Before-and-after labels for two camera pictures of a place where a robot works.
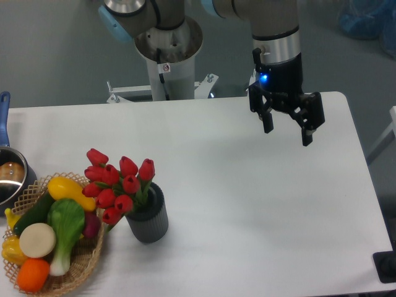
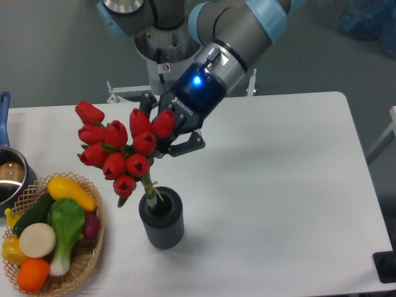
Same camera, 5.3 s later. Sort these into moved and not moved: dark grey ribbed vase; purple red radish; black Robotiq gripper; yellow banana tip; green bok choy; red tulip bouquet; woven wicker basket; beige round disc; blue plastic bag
Moved: black Robotiq gripper; dark grey ribbed vase; red tulip bouquet
Not moved: blue plastic bag; woven wicker basket; beige round disc; yellow banana tip; purple red radish; green bok choy
